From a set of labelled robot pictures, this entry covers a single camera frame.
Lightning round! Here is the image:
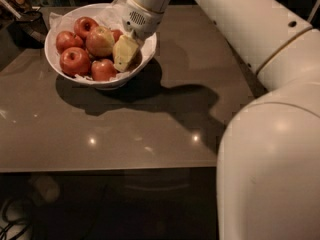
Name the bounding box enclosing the black cable on floor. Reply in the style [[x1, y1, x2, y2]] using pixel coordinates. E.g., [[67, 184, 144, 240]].
[[0, 195, 38, 240]]

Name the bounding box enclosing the white ceramic bowl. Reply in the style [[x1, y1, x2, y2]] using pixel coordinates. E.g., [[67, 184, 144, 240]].
[[44, 3, 158, 91]]

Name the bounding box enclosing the large red-yellow apple centre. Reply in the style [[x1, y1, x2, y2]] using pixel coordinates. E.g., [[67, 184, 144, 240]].
[[86, 26, 115, 57]]

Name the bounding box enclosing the yellow-green apple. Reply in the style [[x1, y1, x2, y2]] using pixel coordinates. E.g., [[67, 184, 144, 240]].
[[127, 52, 142, 72]]

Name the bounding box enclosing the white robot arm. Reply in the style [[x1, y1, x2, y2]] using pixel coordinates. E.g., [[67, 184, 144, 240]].
[[122, 0, 320, 240]]

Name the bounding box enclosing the red apple front left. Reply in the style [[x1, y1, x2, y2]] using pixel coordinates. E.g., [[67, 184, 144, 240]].
[[59, 47, 91, 77]]

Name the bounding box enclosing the small red apple behind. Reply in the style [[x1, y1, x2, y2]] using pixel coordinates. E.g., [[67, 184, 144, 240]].
[[112, 29, 123, 41]]

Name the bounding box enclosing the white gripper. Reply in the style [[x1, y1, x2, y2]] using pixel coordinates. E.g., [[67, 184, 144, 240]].
[[113, 0, 163, 72]]

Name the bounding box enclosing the white paper liner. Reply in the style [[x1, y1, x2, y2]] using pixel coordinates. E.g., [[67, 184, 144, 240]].
[[49, 0, 158, 84]]

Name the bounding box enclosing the red apple back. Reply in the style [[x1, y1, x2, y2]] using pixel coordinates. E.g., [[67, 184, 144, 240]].
[[74, 16, 98, 39]]

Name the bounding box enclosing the black container on left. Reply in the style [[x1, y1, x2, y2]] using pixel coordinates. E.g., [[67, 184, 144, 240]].
[[8, 11, 48, 49]]

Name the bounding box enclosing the red apple front centre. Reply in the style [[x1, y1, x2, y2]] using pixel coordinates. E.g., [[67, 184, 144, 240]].
[[91, 59, 117, 81]]

